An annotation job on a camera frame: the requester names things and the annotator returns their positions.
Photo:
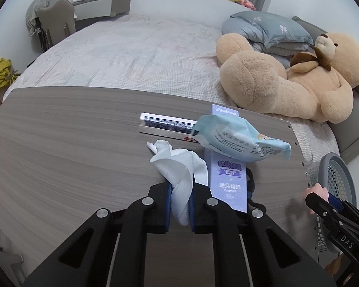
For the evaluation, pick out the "grey perforated basket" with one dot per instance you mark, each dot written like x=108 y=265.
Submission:
x=332 y=167

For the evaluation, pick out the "yellow plastic bag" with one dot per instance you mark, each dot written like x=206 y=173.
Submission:
x=4 y=73

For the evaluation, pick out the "grey chair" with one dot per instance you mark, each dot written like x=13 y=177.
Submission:
x=56 y=18

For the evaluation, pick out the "folded blue-grey duvet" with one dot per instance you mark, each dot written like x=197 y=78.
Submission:
x=287 y=50

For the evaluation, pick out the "light blue wet wipes pack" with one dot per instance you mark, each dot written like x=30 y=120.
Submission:
x=236 y=140

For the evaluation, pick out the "grey bed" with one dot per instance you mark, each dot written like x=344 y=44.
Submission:
x=122 y=53

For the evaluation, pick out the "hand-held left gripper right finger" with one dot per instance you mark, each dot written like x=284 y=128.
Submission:
x=193 y=212

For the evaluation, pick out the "grey and white desk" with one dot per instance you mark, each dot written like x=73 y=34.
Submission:
x=98 y=7

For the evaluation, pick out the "large beige teddy bear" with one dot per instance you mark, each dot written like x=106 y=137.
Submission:
x=272 y=86

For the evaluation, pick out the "white tissue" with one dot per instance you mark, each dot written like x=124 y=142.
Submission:
x=179 y=173

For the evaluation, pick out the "pink pig toy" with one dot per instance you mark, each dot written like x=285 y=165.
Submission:
x=317 y=190

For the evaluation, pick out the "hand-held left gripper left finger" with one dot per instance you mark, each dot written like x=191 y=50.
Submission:
x=167 y=209

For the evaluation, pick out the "white and blue flat box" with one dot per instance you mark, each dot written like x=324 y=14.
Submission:
x=164 y=124

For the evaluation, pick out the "blue-grey flowered pillow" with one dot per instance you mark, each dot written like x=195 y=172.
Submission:
x=266 y=27

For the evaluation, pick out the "long purple box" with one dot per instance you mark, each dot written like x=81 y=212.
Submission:
x=227 y=182

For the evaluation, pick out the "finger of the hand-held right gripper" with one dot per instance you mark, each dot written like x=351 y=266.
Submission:
x=318 y=204
x=338 y=204

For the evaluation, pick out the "grey jacket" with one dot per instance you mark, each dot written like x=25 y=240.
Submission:
x=37 y=6

